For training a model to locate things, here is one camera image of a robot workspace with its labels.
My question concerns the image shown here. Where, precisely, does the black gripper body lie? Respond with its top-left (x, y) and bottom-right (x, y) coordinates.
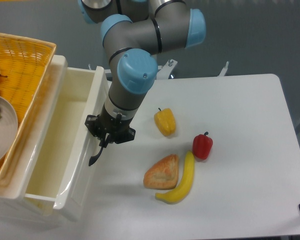
top-left (99, 105), bottom-right (131, 134)

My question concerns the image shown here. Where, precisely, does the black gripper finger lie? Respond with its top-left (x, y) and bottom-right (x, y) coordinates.
top-left (84, 114), bottom-right (109, 148)
top-left (107, 127), bottom-right (136, 144)

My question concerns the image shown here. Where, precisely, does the black top drawer handle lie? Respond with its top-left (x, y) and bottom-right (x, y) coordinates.
top-left (88, 146), bottom-right (104, 167)

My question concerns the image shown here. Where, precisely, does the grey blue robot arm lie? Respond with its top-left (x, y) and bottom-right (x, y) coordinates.
top-left (78, 0), bottom-right (206, 148)

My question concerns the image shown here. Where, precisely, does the white drawer cabinet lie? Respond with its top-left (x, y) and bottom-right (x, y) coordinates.
top-left (0, 55), bottom-right (68, 226)

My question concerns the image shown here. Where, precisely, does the yellow bell pepper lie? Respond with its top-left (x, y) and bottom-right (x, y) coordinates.
top-left (154, 108), bottom-right (176, 137)

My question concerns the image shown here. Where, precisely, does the triangular bread pastry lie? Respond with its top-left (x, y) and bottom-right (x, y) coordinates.
top-left (143, 154), bottom-right (179, 190)

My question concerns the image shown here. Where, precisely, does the red bell pepper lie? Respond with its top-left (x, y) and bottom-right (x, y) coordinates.
top-left (192, 131), bottom-right (213, 161)

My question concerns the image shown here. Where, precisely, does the yellow banana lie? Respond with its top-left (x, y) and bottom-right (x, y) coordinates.
top-left (155, 151), bottom-right (195, 204)

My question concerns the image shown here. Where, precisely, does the grey plate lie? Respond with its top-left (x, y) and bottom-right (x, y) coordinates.
top-left (0, 96), bottom-right (18, 160)

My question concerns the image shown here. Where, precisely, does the yellow woven basket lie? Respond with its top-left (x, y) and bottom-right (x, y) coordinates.
top-left (0, 33), bottom-right (57, 181)

